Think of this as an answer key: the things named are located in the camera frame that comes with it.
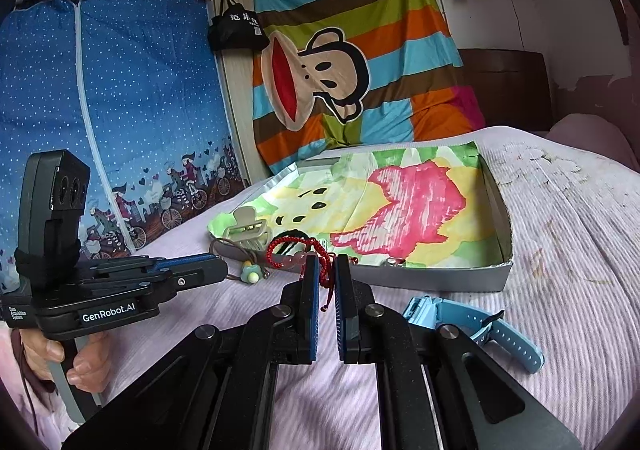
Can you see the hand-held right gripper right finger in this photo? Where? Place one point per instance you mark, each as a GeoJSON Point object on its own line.
{"type": "Point", "coordinates": [341, 310]}

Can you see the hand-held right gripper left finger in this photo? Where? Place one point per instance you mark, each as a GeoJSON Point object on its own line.
{"type": "Point", "coordinates": [311, 310]}

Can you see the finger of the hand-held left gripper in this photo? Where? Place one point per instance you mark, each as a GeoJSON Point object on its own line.
{"type": "Point", "coordinates": [190, 258]}
{"type": "Point", "coordinates": [195, 277]}

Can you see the beige claw hair clip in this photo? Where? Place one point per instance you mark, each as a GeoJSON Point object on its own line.
{"type": "Point", "coordinates": [245, 230]}

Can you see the grey box with colourful lining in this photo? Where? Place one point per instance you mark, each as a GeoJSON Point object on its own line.
{"type": "Point", "coordinates": [425, 210]}

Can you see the person's left hand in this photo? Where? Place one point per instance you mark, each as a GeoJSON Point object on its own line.
{"type": "Point", "coordinates": [87, 365]}

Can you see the blue dotted fabric wardrobe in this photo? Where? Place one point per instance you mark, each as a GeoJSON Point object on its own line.
{"type": "Point", "coordinates": [125, 80]}

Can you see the blue wrist watch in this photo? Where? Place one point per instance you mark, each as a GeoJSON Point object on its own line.
{"type": "Point", "coordinates": [515, 345]}

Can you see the black tote bag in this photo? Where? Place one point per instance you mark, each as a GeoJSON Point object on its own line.
{"type": "Point", "coordinates": [235, 30]}

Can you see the striped monkey print cloth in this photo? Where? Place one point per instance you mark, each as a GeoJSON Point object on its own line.
{"type": "Point", "coordinates": [400, 55]}

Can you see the dark wooden headboard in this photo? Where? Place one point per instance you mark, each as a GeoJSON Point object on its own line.
{"type": "Point", "coordinates": [505, 90]}

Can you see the pink pillow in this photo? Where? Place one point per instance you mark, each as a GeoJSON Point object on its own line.
{"type": "Point", "coordinates": [590, 140]}

